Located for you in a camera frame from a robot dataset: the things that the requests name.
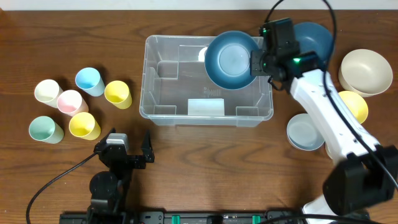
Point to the white label in container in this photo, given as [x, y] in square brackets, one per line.
[206, 107]

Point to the cream white cup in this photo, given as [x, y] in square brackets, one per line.
[47, 92]

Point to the small grey-blue bowl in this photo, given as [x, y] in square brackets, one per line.
[303, 134]

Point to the clear plastic storage container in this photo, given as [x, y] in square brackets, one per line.
[174, 71]

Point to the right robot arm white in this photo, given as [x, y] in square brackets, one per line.
[365, 172]

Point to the dark blue bowl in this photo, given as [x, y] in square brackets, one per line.
[227, 60]
[313, 37]

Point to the yellow cup front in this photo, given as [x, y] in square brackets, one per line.
[83, 125]

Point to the yellow cup right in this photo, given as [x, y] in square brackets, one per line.
[118, 93]

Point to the dark blue bowl front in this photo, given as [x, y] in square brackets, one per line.
[227, 60]

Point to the pink cup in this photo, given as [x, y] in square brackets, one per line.
[70, 102]

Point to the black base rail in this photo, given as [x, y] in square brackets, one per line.
[159, 217]

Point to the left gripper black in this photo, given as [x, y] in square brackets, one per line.
[123, 160]

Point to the large beige bowl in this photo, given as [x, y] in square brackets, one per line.
[365, 72]

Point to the small yellow bowl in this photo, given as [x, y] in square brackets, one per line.
[356, 104]

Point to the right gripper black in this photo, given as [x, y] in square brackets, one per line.
[256, 64]

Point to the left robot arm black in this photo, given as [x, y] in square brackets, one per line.
[109, 188]

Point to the light blue cup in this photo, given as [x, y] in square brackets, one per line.
[89, 80]

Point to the mint green cup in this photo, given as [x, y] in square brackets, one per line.
[45, 129]

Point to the yellow cup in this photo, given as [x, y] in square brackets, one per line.
[83, 125]
[118, 93]

